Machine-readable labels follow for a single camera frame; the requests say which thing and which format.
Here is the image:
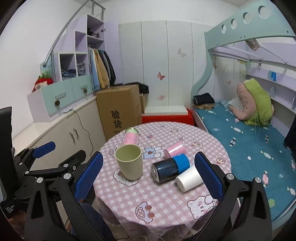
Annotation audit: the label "light green plastic cup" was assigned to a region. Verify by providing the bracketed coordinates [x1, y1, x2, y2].
[115, 144, 143, 181]

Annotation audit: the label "white plastic cup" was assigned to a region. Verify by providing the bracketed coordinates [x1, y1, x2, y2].
[176, 165, 203, 192]

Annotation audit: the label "pink plastic cup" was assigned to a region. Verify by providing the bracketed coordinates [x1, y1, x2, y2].
[164, 141, 187, 158]

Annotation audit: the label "teal cartoon bed sheet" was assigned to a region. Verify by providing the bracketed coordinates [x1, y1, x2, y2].
[194, 102, 295, 220]

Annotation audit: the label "beige low cabinet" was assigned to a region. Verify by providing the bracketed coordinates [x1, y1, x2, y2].
[13, 96, 106, 170]

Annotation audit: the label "blue black can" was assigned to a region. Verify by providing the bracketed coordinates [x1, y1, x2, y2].
[151, 154, 190, 183]

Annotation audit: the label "pink checkered cartoon tablecloth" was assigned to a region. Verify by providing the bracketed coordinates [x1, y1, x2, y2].
[94, 121, 231, 240]

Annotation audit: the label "green pink plush pillow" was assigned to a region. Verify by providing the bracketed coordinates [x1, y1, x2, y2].
[228, 78, 274, 126]

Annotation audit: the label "pink green clear tumbler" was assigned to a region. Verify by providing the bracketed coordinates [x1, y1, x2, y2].
[121, 127, 139, 146]

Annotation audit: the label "red storage box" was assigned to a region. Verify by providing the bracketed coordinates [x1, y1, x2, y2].
[142, 108, 196, 126]

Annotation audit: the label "mint drawer unit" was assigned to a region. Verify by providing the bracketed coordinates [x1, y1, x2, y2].
[27, 75, 93, 123]

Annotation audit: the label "folded dark clothes pile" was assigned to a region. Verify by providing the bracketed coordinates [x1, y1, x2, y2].
[193, 93, 215, 110]

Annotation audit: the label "brown cardboard box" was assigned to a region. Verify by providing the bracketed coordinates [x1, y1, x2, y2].
[96, 85, 142, 139]

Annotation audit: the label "red strawberry plush toy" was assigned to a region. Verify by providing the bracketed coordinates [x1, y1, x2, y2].
[32, 72, 54, 92]

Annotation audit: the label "hanging clothes row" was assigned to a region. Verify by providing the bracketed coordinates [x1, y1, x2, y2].
[88, 47, 116, 91]

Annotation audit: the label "purple cubby shelf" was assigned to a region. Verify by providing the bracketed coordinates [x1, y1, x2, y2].
[54, 14, 105, 82]

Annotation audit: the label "metal stair handrail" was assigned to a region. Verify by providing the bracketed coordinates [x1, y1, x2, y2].
[42, 0, 106, 68]

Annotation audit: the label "white wardrobe doors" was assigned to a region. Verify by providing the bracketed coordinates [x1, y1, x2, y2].
[118, 21, 211, 108]

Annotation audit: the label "black power cable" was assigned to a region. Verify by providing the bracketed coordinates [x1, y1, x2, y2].
[63, 107, 95, 158]

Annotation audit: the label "mint bunk bed frame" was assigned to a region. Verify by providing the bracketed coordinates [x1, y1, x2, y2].
[191, 0, 296, 230]

